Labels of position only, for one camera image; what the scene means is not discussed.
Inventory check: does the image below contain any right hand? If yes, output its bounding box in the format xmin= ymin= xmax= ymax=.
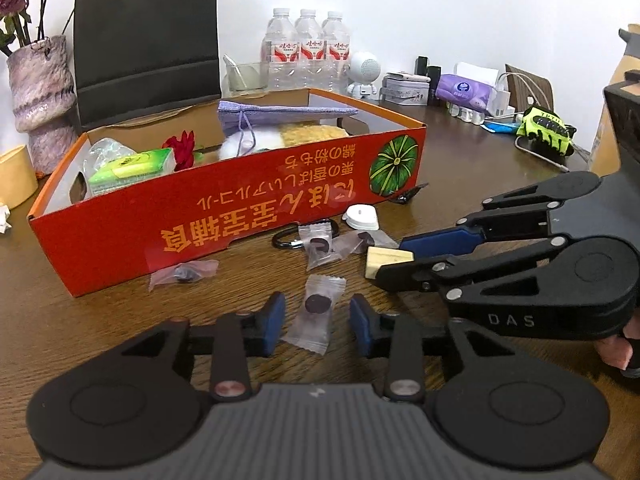
xmin=593 ymin=310 xmax=639 ymax=374

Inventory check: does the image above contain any white astronaut figure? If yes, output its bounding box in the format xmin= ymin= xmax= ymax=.
xmin=347 ymin=58 xmax=381 ymax=101

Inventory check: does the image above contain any water bottle middle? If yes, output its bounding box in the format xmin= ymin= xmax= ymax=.
xmin=295 ymin=9 xmax=326 ymax=88

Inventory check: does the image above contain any glass cup with spoon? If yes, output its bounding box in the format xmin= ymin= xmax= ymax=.
xmin=222 ymin=54 xmax=268 ymax=96

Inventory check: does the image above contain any black carabiner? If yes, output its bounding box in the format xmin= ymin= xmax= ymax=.
xmin=271 ymin=218 xmax=340 ymax=249

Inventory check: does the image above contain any candy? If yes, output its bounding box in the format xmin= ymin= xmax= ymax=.
xmin=298 ymin=221 xmax=335 ymax=271
xmin=282 ymin=274 xmax=346 ymax=356
xmin=148 ymin=260 xmax=219 ymax=292

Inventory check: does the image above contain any purple cloth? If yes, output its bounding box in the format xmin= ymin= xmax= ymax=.
xmin=217 ymin=101 xmax=358 ymax=136

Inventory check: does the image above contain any black paper bag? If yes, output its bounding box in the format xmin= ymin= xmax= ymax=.
xmin=74 ymin=0 xmax=221 ymax=130

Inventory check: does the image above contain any water bottle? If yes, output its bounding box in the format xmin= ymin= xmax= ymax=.
xmin=260 ymin=8 xmax=299 ymax=90
xmin=322 ymin=11 xmax=350 ymax=93
xmin=295 ymin=9 xmax=326 ymax=88

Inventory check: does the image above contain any black hair clip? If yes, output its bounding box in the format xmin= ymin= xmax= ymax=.
xmin=390 ymin=182 xmax=428 ymax=205

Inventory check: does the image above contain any candy front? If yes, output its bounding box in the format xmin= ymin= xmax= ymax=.
xmin=282 ymin=274 xmax=346 ymax=356

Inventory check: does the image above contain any white power strip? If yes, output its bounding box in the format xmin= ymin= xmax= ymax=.
xmin=446 ymin=87 xmax=513 ymax=126

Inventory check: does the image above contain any crumpled tissue on table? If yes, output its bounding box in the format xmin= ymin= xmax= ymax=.
xmin=0 ymin=204 xmax=12 ymax=235

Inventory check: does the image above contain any red artificial flower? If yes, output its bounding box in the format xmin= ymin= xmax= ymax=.
xmin=162 ymin=130 xmax=195 ymax=171

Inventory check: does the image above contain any green tissue pack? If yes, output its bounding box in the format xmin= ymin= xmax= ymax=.
xmin=88 ymin=148 xmax=176 ymax=196

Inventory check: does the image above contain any white plush toy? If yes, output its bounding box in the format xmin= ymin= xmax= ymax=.
xmin=218 ymin=122 xmax=348 ymax=160

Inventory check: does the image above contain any red cardboard box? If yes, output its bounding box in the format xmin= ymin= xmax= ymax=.
xmin=28 ymin=101 xmax=426 ymax=296

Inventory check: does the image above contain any green black glove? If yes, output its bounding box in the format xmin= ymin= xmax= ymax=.
xmin=516 ymin=105 xmax=577 ymax=157

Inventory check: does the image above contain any yellow eraser block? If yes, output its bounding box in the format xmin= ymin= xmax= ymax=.
xmin=364 ymin=246 xmax=414 ymax=280

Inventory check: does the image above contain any yellow mug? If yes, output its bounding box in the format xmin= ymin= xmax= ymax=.
xmin=0 ymin=145 xmax=38 ymax=209

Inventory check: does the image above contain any purple ceramic vase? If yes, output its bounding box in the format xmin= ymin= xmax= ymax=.
xmin=6 ymin=36 xmax=77 ymax=176

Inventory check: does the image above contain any water bottle left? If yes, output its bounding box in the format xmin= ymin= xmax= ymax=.
xmin=260 ymin=8 xmax=299 ymax=90

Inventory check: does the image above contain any water bottle right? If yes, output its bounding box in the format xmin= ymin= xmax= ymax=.
xmin=322 ymin=11 xmax=350 ymax=93

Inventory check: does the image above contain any purple tissue pack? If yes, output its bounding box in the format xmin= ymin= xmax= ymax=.
xmin=435 ymin=74 xmax=494 ymax=113

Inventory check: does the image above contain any clear plastic bottle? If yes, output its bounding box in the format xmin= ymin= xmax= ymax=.
xmin=82 ymin=138 xmax=137 ymax=180

